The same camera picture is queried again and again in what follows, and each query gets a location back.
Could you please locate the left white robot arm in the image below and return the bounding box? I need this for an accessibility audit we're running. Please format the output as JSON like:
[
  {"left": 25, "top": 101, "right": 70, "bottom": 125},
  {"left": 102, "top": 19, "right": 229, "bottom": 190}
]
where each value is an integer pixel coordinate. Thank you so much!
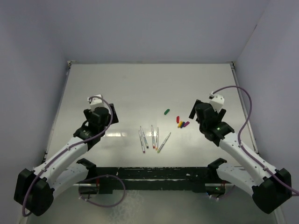
[{"left": 14, "top": 102, "right": 118, "bottom": 217}]

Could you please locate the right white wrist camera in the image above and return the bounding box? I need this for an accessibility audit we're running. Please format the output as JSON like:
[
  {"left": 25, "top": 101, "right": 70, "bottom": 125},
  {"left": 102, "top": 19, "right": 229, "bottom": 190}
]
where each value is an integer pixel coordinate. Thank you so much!
[{"left": 209, "top": 92, "right": 225, "bottom": 112}]

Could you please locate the blue pen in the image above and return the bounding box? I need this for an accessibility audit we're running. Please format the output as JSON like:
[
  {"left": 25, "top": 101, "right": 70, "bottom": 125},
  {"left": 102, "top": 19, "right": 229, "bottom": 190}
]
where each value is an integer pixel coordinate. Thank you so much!
[{"left": 140, "top": 127, "right": 149, "bottom": 148}]

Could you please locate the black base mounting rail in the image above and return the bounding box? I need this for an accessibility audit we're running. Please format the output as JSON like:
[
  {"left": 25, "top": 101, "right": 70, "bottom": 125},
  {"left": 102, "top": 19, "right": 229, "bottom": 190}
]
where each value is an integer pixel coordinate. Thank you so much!
[{"left": 77, "top": 159, "right": 231, "bottom": 196}]

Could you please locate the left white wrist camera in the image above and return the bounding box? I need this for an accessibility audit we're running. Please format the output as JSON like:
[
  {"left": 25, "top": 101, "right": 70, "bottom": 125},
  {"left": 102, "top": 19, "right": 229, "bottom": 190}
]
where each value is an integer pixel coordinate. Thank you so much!
[{"left": 87, "top": 94, "right": 104, "bottom": 111}]

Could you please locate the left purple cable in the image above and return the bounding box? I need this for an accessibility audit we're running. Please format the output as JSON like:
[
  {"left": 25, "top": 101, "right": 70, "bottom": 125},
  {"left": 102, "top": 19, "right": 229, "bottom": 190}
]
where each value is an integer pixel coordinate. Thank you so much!
[{"left": 21, "top": 95, "right": 115, "bottom": 217}]

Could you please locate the purple pen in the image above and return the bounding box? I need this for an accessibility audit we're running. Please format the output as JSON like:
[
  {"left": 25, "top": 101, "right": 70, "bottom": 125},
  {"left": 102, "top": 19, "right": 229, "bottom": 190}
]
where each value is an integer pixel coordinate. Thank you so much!
[{"left": 138, "top": 130, "right": 145, "bottom": 154}]

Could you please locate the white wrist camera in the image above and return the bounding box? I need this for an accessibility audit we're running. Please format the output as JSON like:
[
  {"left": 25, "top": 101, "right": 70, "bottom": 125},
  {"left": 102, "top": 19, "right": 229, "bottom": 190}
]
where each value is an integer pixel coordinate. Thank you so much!
[
  {"left": 209, "top": 92, "right": 225, "bottom": 112},
  {"left": 87, "top": 94, "right": 104, "bottom": 111}
]

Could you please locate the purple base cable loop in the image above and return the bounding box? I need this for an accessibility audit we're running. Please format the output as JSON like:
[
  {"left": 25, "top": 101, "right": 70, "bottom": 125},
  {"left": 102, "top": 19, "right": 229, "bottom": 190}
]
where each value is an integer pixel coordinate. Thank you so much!
[{"left": 78, "top": 174, "right": 126, "bottom": 208}]

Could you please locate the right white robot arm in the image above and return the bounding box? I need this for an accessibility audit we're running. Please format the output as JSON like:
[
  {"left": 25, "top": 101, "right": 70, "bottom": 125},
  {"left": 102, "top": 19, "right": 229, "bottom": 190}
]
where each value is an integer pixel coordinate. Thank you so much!
[{"left": 189, "top": 100, "right": 292, "bottom": 214}]

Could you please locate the green tipped pen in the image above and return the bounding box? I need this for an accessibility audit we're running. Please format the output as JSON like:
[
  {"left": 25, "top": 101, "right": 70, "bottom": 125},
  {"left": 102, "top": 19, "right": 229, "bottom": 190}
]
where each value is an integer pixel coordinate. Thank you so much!
[{"left": 157, "top": 132, "right": 171, "bottom": 153}]

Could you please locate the red tipped pen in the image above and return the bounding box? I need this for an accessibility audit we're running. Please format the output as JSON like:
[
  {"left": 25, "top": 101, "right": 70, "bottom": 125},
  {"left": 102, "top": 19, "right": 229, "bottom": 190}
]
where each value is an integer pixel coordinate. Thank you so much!
[{"left": 151, "top": 125, "right": 156, "bottom": 149}]

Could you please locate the yellow tipped pen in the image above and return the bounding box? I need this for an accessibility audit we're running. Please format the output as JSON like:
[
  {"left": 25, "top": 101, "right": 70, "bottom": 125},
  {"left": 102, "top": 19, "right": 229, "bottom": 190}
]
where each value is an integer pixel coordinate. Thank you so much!
[{"left": 155, "top": 127, "right": 159, "bottom": 151}]

